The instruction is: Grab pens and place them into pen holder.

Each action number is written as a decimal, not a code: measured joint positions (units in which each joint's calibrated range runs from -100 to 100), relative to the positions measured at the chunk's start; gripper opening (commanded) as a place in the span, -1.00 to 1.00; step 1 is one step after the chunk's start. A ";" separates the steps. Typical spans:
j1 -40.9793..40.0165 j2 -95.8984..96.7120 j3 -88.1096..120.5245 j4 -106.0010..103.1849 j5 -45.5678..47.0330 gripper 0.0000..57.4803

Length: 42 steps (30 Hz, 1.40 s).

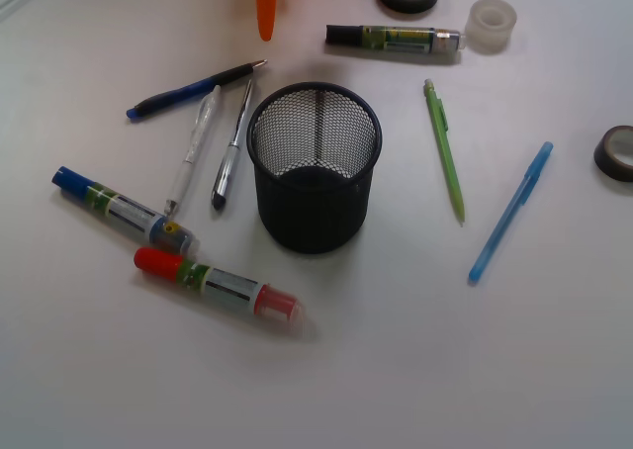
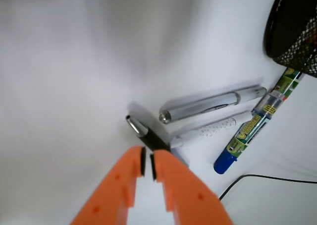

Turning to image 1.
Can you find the blue black ballpoint pen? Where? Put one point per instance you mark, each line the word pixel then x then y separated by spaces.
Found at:
pixel 168 99

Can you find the silver metal pen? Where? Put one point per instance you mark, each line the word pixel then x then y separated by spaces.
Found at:
pixel 223 179

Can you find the white clear ballpoint pen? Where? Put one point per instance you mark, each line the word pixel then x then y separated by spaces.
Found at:
pixel 206 113

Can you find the red cap marker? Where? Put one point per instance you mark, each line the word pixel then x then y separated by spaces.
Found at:
pixel 215 286

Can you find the green mechanical pencil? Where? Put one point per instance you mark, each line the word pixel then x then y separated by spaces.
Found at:
pixel 440 129

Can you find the clear tape roll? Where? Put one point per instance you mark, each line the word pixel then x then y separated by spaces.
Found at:
pixel 490 25

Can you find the black tape roll right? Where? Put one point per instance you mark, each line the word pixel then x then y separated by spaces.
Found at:
pixel 605 157

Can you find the light blue ballpoint pen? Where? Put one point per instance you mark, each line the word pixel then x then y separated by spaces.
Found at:
pixel 519 198

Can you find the blue cap marker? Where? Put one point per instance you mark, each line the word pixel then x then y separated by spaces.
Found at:
pixel 126 215

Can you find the black cap marker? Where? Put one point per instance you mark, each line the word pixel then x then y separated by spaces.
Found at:
pixel 397 39

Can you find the black mesh pen holder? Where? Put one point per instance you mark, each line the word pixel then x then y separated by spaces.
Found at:
pixel 313 146

